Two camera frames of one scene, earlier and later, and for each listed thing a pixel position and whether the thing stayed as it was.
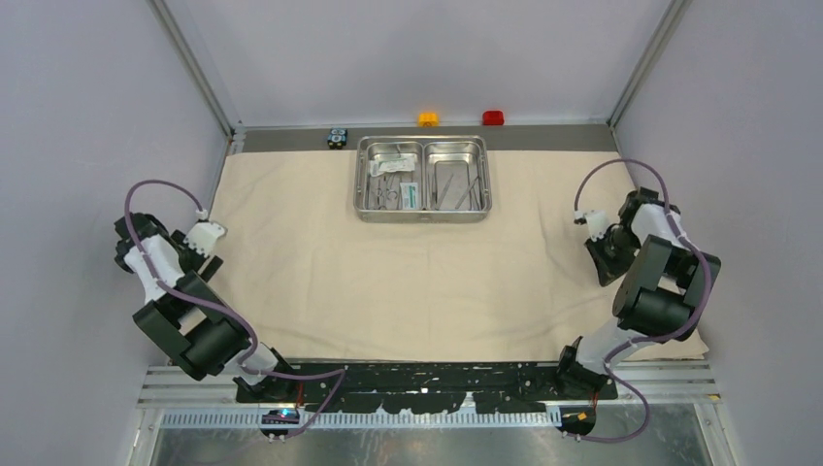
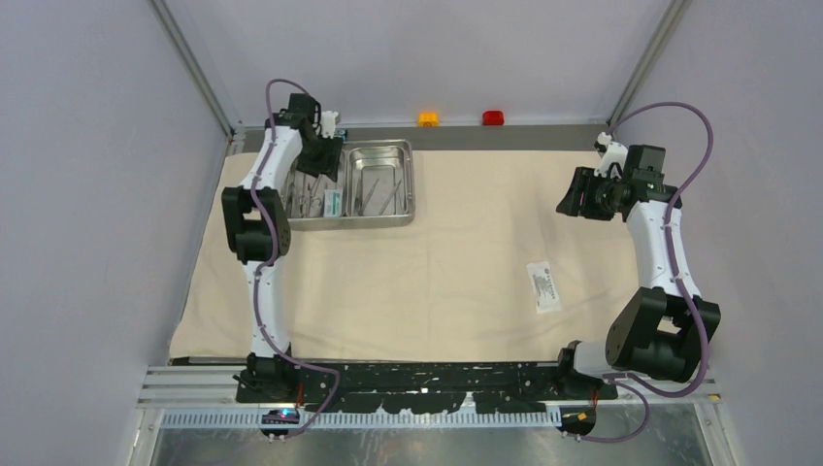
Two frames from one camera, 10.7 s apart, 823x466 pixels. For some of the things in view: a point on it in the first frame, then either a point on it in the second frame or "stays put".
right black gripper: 609,271 -> 584,181
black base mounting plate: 427,387 stays put
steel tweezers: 438,204 -> 361,209
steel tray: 452,176 -> 379,181
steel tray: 389,179 -> 309,196
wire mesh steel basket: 422,179 -> 377,188
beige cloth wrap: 312,281 stays put
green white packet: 410,195 -> 333,200
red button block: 493,117 stays put
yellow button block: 428,119 stays put
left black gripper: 200,260 -> 328,165
